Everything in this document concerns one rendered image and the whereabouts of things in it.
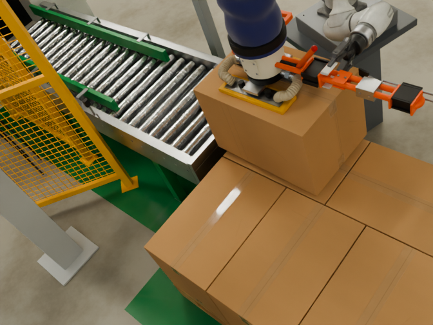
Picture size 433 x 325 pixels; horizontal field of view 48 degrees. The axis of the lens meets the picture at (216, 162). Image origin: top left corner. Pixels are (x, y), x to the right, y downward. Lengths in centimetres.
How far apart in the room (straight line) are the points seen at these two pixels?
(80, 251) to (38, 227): 40
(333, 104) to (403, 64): 162
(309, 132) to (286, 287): 62
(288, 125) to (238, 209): 54
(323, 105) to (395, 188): 52
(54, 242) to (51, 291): 32
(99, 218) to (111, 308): 65
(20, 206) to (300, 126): 157
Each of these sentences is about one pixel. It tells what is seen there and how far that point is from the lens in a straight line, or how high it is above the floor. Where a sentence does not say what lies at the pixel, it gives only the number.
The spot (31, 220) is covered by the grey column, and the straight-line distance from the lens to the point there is 285.
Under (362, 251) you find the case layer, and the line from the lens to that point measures 206.
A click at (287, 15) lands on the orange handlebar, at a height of 112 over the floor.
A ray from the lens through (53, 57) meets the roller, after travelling 376.
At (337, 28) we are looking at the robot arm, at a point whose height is 108.
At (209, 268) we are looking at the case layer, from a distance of 214.
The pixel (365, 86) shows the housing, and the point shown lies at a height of 113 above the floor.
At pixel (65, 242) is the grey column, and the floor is 18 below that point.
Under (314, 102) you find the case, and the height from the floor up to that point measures 99.
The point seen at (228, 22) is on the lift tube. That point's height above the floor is 134.
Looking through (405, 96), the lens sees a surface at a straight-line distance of 172.
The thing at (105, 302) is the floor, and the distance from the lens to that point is 295.
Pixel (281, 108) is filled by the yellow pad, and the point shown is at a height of 100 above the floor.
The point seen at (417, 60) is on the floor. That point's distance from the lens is 356.
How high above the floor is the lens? 237
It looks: 48 degrees down
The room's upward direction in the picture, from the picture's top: 25 degrees counter-clockwise
